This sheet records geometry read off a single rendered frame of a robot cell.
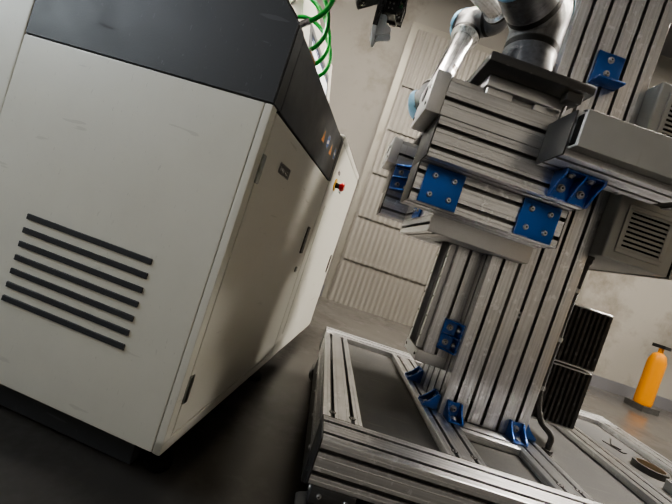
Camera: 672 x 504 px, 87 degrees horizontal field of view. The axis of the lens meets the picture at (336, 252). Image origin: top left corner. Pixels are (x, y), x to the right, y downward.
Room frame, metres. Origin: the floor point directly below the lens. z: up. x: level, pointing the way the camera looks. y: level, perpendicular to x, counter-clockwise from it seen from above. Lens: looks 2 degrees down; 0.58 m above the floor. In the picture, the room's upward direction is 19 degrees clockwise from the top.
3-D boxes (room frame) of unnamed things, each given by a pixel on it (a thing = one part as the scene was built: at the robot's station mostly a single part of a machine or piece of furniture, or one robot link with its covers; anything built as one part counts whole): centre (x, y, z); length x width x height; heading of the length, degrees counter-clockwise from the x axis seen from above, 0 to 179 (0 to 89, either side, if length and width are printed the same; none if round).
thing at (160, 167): (1.07, 0.44, 0.39); 0.70 x 0.58 x 0.79; 172
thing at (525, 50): (0.83, -0.28, 1.09); 0.15 x 0.15 x 0.10
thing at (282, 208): (1.03, 0.16, 0.44); 0.65 x 0.02 x 0.68; 172
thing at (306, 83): (1.03, 0.18, 0.87); 0.62 x 0.04 x 0.16; 172
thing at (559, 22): (0.83, -0.27, 1.20); 0.13 x 0.12 x 0.14; 139
